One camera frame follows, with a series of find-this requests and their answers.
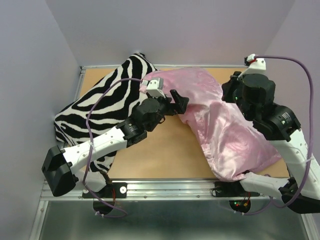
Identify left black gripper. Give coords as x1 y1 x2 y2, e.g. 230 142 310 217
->
146 89 188 132

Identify pink satin rose pillowcase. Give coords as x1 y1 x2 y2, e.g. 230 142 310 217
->
143 67 281 182

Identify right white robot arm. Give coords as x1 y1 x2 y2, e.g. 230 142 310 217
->
222 71 320 214

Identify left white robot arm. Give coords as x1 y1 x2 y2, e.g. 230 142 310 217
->
41 89 189 197

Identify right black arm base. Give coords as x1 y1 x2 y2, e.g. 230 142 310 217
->
211 181 260 198

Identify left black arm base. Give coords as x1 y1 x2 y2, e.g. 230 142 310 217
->
94 181 128 199

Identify zebra striped pillow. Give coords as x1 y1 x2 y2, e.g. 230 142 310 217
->
53 52 161 175

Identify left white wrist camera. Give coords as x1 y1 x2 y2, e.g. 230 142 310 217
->
146 77 166 98

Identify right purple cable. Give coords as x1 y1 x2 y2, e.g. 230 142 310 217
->
233 54 314 216

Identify purple cable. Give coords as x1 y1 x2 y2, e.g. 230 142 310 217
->
82 77 151 219
233 54 314 216

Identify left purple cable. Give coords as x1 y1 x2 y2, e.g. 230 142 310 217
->
82 77 151 219

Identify aluminium frame rail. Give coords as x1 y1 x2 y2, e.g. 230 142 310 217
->
39 177 276 201

